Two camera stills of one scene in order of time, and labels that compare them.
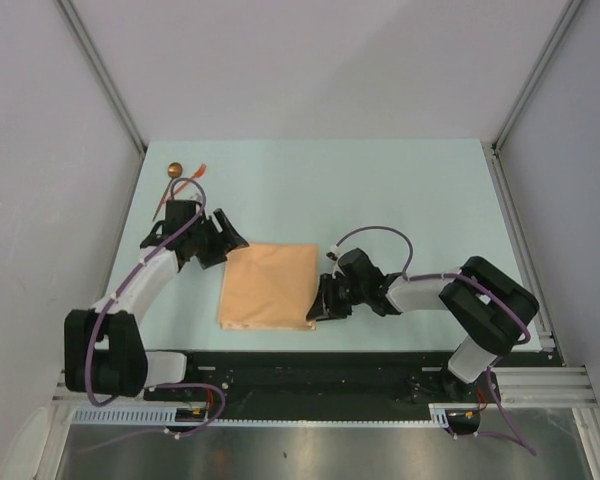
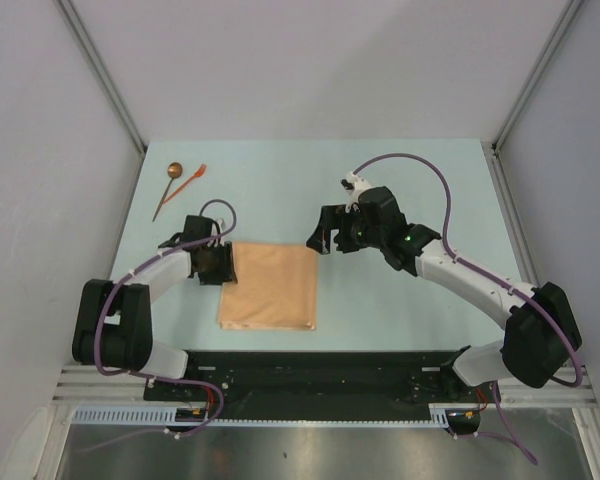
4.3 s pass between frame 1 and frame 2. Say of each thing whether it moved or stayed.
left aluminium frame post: stayed
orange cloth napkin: stayed
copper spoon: stayed
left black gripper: moved
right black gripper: moved
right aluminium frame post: stayed
